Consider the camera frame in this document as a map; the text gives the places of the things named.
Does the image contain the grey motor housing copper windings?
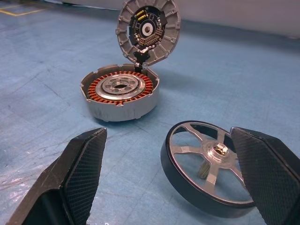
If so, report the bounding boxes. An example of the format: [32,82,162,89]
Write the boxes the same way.
[80,63,160,123]

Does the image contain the grey motor rotor disc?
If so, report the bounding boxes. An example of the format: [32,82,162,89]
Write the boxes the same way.
[115,0,181,71]

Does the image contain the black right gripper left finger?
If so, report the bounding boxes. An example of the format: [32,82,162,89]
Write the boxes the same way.
[7,127,108,225]

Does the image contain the blue plastic table cover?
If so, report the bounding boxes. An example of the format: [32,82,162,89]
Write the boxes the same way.
[0,0,300,225]

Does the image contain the black silver rotor wheel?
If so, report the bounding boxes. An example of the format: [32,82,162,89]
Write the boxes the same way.
[160,120,256,218]

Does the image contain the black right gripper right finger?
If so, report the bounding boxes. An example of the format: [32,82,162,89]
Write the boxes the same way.
[230,127,300,225]

